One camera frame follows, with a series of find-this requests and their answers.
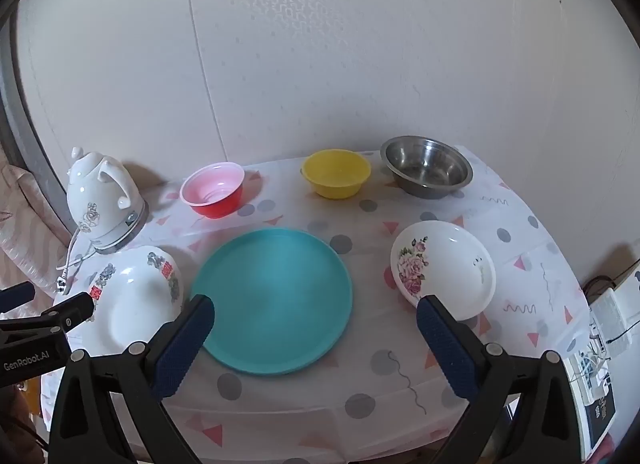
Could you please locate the teal plastic plate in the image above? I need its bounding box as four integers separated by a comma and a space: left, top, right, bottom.
190, 228, 353, 376

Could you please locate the white rose print plate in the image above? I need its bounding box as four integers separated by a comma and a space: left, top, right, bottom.
390, 220, 497, 321

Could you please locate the dark printed box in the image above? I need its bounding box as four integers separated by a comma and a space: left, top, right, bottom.
565, 349, 619, 456

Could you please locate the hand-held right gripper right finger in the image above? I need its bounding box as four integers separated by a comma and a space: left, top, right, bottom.
417, 295, 596, 464

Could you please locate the white ceramic electric kettle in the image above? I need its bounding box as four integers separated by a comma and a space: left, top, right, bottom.
66, 147, 150, 255

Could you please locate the white dragon pattern plate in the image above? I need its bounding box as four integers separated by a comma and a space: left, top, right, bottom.
82, 245, 185, 357

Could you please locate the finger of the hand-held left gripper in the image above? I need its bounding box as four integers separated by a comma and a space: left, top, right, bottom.
0, 292, 96, 343
0, 282, 36, 315

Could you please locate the pink striped blanket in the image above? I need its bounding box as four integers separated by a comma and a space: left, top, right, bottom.
0, 164, 71, 295

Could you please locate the yellow plastic bowl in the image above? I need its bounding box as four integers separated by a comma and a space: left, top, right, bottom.
300, 149, 372, 200

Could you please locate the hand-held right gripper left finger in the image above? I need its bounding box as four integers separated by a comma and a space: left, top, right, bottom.
49, 294, 216, 464

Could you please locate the stainless steel bowl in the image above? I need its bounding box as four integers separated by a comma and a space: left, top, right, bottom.
380, 136, 474, 200

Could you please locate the white power cord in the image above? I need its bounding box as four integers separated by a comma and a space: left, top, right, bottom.
56, 229, 97, 295

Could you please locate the red plastic bowl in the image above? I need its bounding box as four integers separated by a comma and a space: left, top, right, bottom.
179, 161, 246, 220

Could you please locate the white box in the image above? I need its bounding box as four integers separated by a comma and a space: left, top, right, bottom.
590, 274, 640, 360

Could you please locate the patterned white tablecloth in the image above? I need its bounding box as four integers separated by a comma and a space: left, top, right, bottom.
40, 144, 591, 464

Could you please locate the black cable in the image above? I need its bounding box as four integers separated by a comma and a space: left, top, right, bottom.
580, 261, 640, 297

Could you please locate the grey bed frame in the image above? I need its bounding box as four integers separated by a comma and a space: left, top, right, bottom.
0, 19, 66, 225

